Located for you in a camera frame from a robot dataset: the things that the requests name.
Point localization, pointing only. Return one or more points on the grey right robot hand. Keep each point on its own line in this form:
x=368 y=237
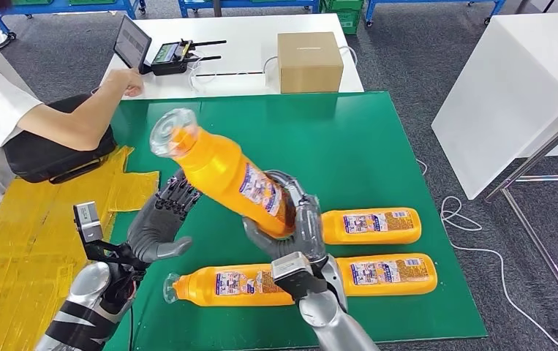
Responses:
x=310 y=232

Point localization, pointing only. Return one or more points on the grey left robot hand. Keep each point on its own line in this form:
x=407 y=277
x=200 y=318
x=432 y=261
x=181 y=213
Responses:
x=155 y=232

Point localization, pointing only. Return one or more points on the orange detergent bottle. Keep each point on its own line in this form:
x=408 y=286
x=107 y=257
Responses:
x=424 y=276
x=211 y=164
x=196 y=290
x=336 y=227

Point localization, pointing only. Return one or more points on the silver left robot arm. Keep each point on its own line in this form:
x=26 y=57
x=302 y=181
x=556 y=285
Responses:
x=85 y=300

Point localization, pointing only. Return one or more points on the person's forearm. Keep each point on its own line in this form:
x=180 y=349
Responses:
x=85 y=118

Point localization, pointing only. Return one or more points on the green table mat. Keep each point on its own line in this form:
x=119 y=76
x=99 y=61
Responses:
x=356 y=145

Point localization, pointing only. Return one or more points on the black zip case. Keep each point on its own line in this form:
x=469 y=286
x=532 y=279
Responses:
x=41 y=160

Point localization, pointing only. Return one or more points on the person's hand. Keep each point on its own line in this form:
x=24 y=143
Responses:
x=126 y=82

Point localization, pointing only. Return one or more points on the brown cardboard box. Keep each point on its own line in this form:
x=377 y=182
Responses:
x=307 y=63

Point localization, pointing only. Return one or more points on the black remote controller with antennas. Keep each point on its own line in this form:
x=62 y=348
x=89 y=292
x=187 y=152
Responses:
x=169 y=58

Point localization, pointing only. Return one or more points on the black tablet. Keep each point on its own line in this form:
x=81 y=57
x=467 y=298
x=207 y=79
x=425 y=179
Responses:
x=132 y=41

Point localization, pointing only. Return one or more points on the white desk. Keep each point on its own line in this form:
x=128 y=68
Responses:
x=249 y=34

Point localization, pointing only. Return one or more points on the green plastic crate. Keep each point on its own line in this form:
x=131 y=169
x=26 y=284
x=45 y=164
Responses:
x=344 y=17

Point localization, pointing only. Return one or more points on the blue metal cart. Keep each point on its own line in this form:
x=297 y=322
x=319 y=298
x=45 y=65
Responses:
x=369 y=10
x=65 y=8
x=259 y=4

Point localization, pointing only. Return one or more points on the green bin on cart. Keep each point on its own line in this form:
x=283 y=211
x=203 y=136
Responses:
x=31 y=2
x=92 y=2

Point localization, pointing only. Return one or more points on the white side table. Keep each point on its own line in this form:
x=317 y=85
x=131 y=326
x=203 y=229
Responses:
x=511 y=97

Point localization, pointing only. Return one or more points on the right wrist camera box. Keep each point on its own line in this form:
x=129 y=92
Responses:
x=295 y=276

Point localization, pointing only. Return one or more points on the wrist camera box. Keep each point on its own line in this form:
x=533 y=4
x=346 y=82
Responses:
x=87 y=220
x=295 y=276

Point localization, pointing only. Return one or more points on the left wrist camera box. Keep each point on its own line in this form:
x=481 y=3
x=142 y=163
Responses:
x=87 y=220

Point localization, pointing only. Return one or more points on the metal table frame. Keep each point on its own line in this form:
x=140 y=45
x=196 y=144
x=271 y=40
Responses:
x=540 y=152

